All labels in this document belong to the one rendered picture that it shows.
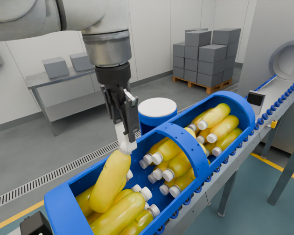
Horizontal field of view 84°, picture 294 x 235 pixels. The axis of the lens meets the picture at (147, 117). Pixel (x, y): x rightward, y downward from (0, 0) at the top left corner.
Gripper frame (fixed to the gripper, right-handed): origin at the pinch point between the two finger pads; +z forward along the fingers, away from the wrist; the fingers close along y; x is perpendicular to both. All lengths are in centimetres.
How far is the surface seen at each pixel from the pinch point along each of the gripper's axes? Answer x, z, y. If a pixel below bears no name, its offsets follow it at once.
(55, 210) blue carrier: 22.1, 8.5, -0.9
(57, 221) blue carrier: 22.4, 9.0, -3.7
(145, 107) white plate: -46, 28, 51
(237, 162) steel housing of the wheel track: -57, 45, -12
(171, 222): -6.1, 38.9, -10.8
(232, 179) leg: -74, 79, -7
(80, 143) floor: -18, 132, 190
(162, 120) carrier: -45, 31, 34
